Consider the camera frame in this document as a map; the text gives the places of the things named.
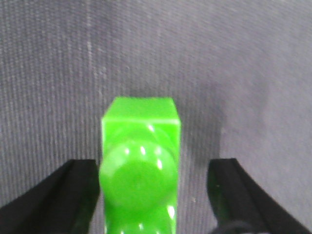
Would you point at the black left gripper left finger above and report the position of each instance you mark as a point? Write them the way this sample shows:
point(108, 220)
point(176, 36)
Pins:
point(63, 203)

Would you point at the green toy block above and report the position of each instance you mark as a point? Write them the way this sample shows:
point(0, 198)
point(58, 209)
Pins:
point(139, 172)

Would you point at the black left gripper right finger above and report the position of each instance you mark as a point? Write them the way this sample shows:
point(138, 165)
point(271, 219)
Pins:
point(241, 206)

